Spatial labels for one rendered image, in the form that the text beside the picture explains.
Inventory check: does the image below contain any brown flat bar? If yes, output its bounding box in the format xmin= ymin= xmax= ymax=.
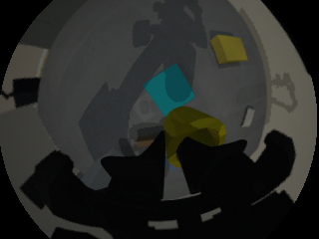
xmin=136 ymin=135 xmax=158 ymax=147

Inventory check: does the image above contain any olive yellow rectangular block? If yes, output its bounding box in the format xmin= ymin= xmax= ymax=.
xmin=210 ymin=35 xmax=247 ymax=64

